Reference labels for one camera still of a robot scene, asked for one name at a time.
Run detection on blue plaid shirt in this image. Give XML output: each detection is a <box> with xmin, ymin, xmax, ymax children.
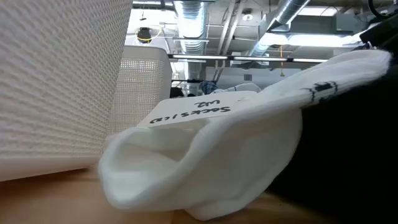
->
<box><xmin>200</xmin><ymin>80</ymin><xmax>219</xmax><ymax>95</ymax></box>

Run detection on white cloth with thin stripes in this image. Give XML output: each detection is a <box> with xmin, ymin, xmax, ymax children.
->
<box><xmin>213</xmin><ymin>82</ymin><xmax>262</xmax><ymax>94</ymax></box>

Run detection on white ankle sock with label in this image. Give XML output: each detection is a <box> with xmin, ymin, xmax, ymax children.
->
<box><xmin>97</xmin><ymin>49</ymin><xmax>393</xmax><ymax>222</ymax></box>

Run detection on black garment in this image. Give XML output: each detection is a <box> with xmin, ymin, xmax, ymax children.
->
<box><xmin>266</xmin><ymin>60</ymin><xmax>398</xmax><ymax>224</ymax></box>

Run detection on person's feet in sneakers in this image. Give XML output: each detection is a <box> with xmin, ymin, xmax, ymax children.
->
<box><xmin>170</xmin><ymin>86</ymin><xmax>185</xmax><ymax>99</ymax></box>

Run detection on white tube light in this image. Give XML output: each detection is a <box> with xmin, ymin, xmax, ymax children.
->
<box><xmin>172</xmin><ymin>55</ymin><xmax>228</xmax><ymax>60</ymax></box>
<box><xmin>233</xmin><ymin>56</ymin><xmax>289</xmax><ymax>62</ymax></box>
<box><xmin>292</xmin><ymin>57</ymin><xmax>328</xmax><ymax>63</ymax></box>

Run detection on black overhead light bar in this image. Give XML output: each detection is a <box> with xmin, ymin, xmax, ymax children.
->
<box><xmin>167</xmin><ymin>53</ymin><xmax>329</xmax><ymax>65</ymax></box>

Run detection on white perforated plastic bin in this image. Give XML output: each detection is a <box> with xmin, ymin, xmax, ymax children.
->
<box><xmin>0</xmin><ymin>0</ymin><xmax>134</xmax><ymax>182</ymax></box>
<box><xmin>106</xmin><ymin>45</ymin><xmax>173</xmax><ymax>136</ymax></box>

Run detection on bright ceiling light panel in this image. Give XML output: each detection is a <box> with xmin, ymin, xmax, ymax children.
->
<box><xmin>259</xmin><ymin>32</ymin><xmax>363</xmax><ymax>48</ymax></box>

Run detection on ribbed silver air duct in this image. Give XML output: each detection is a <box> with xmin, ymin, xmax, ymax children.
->
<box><xmin>172</xmin><ymin>0</ymin><xmax>208</xmax><ymax>56</ymax></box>

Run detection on yellow hanging cord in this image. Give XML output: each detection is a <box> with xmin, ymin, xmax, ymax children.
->
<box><xmin>279</xmin><ymin>45</ymin><xmax>285</xmax><ymax>77</ymax></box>

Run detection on black yellow hanging cable reel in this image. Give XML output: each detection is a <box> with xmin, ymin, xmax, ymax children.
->
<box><xmin>134</xmin><ymin>24</ymin><xmax>163</xmax><ymax>44</ymax></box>

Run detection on smooth silver air duct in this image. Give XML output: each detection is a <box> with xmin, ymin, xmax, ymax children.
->
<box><xmin>247</xmin><ymin>0</ymin><xmax>312</xmax><ymax>57</ymax></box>

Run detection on grey rectangular air duct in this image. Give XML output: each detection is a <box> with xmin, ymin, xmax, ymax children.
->
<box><xmin>269</xmin><ymin>14</ymin><xmax>358</xmax><ymax>34</ymax></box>

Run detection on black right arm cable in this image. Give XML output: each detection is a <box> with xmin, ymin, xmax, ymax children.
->
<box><xmin>368</xmin><ymin>0</ymin><xmax>394</xmax><ymax>20</ymax></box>

